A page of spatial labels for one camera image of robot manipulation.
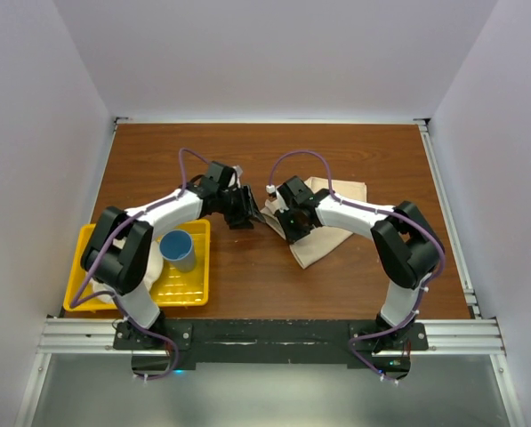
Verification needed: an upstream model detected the beige cloth napkin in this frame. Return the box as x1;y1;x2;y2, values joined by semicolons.
261;180;367;269

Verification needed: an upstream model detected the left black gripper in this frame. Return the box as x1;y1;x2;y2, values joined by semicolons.
216;183;265;230

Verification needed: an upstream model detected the purple cable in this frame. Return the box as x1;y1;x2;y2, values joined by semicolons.
267;149;447;383
68;148;213;382

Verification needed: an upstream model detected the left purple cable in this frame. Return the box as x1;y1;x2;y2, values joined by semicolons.
68;148;213;382

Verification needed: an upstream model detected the blue plastic cup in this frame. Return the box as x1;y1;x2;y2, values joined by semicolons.
159;229;197;272

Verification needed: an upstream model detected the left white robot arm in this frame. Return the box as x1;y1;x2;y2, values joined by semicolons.
70;161;265;349

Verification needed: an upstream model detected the aluminium table frame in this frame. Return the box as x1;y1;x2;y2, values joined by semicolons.
17;123;522;426

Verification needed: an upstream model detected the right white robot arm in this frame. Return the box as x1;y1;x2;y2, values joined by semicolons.
266;176;446;350

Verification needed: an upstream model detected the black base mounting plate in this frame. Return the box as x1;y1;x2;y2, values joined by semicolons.
113;318;430;380

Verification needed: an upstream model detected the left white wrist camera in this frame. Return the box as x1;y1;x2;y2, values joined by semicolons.
228;165;243;188

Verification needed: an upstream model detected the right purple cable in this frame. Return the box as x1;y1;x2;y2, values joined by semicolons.
267;149;447;383

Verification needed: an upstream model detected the white divided plate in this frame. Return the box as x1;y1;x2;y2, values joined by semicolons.
90;238;164;303

